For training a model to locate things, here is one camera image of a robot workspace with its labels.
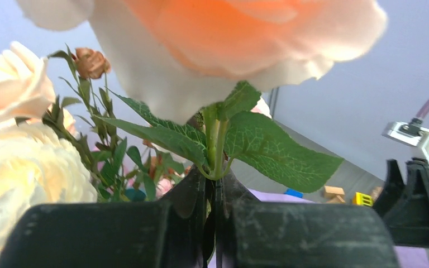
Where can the orange peach rose stem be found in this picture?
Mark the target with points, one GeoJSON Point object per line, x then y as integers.
{"type": "Point", "coordinates": [194, 70]}

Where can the pink flower bouquet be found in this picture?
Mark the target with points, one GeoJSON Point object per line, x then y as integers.
{"type": "Point", "coordinates": [156, 171]}

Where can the purple and pink wrapping paper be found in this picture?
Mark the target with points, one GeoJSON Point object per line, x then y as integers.
{"type": "Point", "coordinates": [347, 236]}

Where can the yellow window block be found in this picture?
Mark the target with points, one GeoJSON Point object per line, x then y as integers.
{"type": "Point", "coordinates": [362, 199]}

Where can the brown rose flower stem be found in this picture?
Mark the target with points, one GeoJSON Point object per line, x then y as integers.
{"type": "Point", "coordinates": [104, 158]}

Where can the small blue brick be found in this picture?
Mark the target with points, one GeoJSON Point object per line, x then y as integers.
{"type": "Point", "coordinates": [293, 193]}

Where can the cream white rose stem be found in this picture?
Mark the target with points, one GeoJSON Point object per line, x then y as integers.
{"type": "Point", "coordinates": [36, 167]}

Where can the teal vase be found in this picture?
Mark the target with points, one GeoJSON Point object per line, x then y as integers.
{"type": "Point", "coordinates": [135, 195]}

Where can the wooden rectangular block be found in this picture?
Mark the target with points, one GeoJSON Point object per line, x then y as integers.
{"type": "Point", "coordinates": [330, 192]}

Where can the wooden arch block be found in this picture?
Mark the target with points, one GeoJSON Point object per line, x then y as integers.
{"type": "Point", "coordinates": [338, 199]}

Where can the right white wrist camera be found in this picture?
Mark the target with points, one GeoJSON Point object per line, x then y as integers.
{"type": "Point", "coordinates": [411, 134]}

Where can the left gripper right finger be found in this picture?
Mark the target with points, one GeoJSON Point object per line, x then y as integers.
{"type": "Point", "coordinates": [307, 236]}

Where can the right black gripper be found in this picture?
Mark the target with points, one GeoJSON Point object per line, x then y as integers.
{"type": "Point", "coordinates": [403, 205]}

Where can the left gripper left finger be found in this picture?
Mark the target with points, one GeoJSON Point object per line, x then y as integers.
{"type": "Point", "coordinates": [163, 233]}

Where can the small peach rose stem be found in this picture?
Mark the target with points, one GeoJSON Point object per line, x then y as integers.
{"type": "Point", "coordinates": [25, 88]}

